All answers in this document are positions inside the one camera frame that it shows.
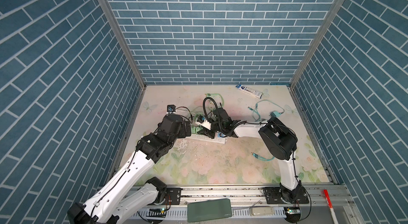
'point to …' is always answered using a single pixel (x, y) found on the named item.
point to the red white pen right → (329, 203)
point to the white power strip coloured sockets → (219, 138)
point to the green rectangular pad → (209, 209)
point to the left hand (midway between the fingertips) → (181, 123)
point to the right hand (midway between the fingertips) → (198, 128)
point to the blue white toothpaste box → (249, 91)
